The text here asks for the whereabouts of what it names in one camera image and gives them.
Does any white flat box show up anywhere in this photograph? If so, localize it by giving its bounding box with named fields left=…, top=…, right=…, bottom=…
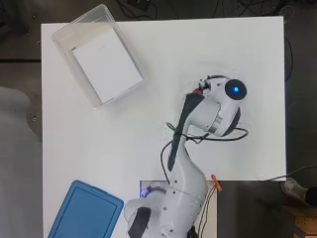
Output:
left=71, top=28, right=144, bottom=104

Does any orange clamp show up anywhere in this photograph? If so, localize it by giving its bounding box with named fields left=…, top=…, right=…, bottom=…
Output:
left=211, top=174, right=223, bottom=192

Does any blue plastic lid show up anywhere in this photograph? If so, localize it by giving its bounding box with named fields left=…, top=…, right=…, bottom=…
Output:
left=48, top=179, right=125, bottom=238

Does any clear plastic box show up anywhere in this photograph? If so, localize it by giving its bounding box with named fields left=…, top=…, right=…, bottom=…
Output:
left=52, top=3, right=146, bottom=110

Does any person's foot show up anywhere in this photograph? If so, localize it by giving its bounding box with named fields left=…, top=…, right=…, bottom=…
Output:
left=280, top=178, right=317, bottom=207

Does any wooden stool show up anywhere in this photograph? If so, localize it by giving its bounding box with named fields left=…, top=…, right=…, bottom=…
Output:
left=291, top=206, right=317, bottom=238

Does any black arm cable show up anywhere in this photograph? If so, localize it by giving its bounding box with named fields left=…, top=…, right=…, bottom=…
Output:
left=160, top=127, right=250, bottom=186

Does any black floor cable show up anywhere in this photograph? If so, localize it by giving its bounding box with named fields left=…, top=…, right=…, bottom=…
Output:
left=262, top=164, right=317, bottom=183

